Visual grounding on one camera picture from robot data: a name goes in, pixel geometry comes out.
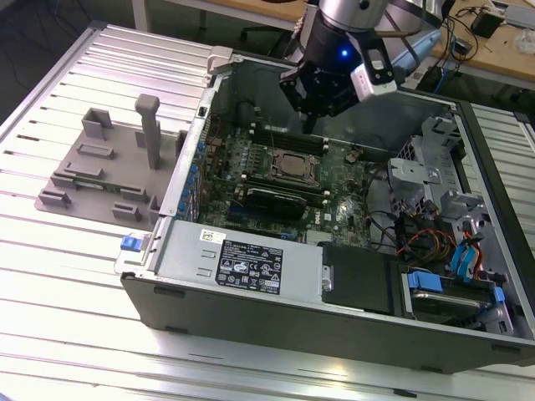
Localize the black graphics card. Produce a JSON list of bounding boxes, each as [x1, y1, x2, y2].
[[242, 186, 309, 221]]

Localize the red yellow wire bundle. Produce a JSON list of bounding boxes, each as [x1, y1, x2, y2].
[[396, 228, 457, 256]]

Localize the silver power supply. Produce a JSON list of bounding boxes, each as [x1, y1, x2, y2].
[[156, 220, 325, 302]]

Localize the green RAM stick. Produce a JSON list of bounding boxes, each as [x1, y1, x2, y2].
[[74, 177, 123, 194]]

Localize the silver metal drive cage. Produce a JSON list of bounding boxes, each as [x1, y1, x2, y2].
[[386, 114, 467, 218]]

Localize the blue flat wire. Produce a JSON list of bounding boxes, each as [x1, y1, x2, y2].
[[464, 236, 482, 281], [451, 244, 470, 279]]

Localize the blue disk carrier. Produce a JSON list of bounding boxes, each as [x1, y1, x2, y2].
[[405, 270, 507, 310]]

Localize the CPU socket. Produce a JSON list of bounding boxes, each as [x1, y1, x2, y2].
[[270, 148, 321, 187]]

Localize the green motherboard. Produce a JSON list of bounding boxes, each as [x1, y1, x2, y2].
[[196, 120, 377, 251]]

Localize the small black box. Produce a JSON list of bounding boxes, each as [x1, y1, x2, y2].
[[471, 8, 502, 39]]

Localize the black power cable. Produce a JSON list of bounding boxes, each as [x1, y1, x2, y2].
[[367, 208, 405, 256]]

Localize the metal socket cover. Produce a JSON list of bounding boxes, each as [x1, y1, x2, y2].
[[270, 149, 320, 184]]

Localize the black plastic cover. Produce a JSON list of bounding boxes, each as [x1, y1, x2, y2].
[[320, 241, 405, 317]]

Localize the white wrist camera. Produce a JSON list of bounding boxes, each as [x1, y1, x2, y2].
[[349, 38, 398, 104]]

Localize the silver hard disk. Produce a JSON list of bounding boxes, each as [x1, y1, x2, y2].
[[411, 290, 494, 327]]

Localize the wooden desk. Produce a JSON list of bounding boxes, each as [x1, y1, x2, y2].
[[434, 0, 535, 83]]

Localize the grey flat device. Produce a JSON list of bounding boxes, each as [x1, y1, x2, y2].
[[503, 6, 535, 29]]

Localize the grey plastic parts rack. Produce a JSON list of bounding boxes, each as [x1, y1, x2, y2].
[[33, 94, 189, 231]]

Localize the black open PC case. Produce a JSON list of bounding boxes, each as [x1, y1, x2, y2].
[[112, 44, 535, 375]]

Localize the silver square CPU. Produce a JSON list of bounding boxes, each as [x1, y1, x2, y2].
[[278, 152, 309, 176]]

